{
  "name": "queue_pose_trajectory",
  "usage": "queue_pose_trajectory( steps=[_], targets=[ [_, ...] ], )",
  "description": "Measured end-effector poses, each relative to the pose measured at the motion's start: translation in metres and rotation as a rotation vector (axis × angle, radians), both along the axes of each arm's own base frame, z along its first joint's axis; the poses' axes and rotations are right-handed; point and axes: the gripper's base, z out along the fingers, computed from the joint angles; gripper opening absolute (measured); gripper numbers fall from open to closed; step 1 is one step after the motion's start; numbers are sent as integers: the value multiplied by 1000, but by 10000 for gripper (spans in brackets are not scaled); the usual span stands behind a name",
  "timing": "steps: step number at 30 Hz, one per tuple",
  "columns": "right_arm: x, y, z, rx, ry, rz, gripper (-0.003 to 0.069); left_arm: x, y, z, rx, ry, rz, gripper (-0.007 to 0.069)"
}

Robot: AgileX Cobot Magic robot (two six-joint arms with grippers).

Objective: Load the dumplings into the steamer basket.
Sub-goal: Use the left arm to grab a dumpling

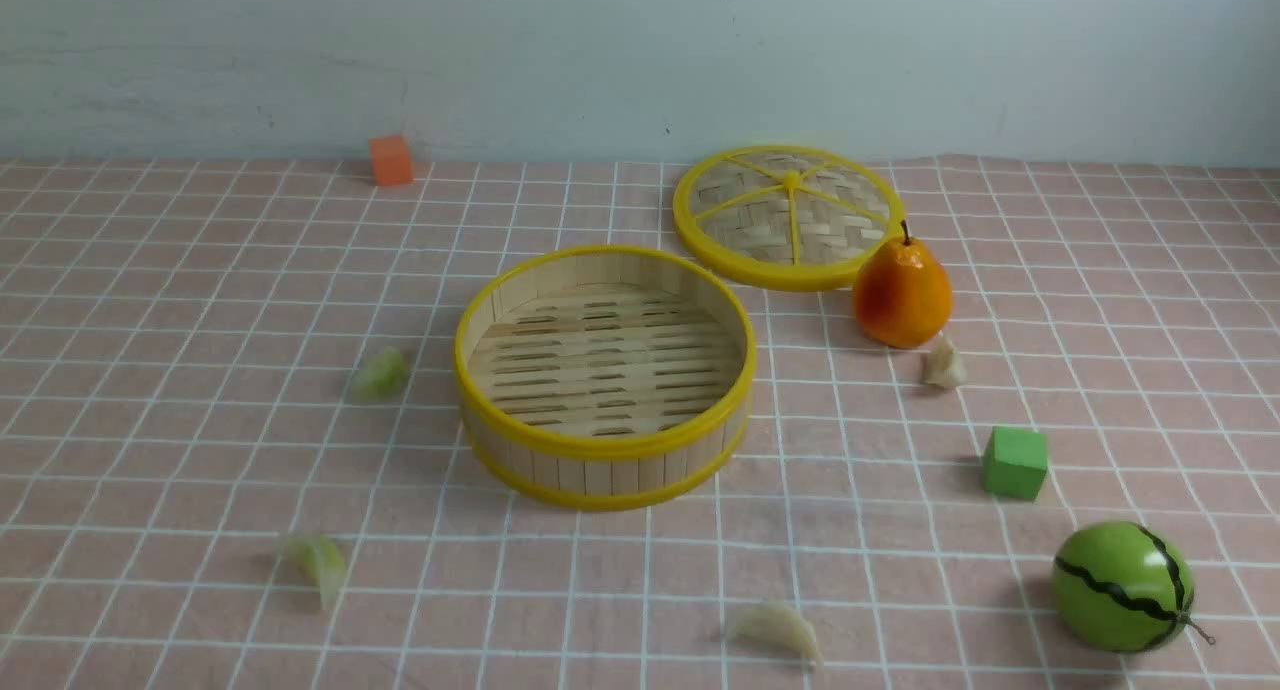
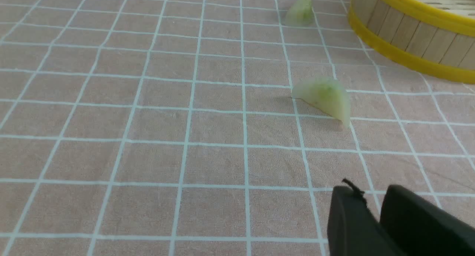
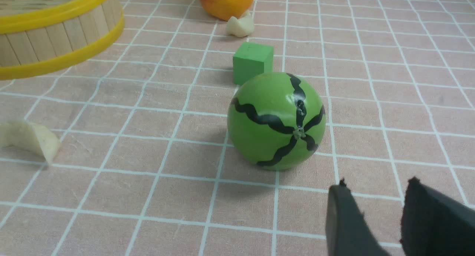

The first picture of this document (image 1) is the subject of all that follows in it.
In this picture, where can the green dumpling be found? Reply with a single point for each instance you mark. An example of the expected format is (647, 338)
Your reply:
(321, 560)
(382, 377)

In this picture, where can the white dumpling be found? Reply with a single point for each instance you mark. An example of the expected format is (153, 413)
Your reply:
(777, 624)
(944, 367)

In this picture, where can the bamboo steamer tray yellow rim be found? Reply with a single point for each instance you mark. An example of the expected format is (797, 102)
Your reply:
(605, 378)

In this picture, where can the woven bamboo steamer lid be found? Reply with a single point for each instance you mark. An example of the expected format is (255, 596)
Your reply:
(786, 218)

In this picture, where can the orange toy pear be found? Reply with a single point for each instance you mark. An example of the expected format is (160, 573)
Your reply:
(902, 296)

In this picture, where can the orange cube block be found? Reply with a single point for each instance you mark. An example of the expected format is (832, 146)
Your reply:
(391, 161)

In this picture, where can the green cube block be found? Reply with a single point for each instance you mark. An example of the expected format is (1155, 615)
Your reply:
(1016, 462)

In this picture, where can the pink checked tablecloth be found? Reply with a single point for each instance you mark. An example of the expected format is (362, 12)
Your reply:
(178, 340)

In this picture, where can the green toy watermelon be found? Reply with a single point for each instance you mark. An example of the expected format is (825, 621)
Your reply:
(1123, 588)

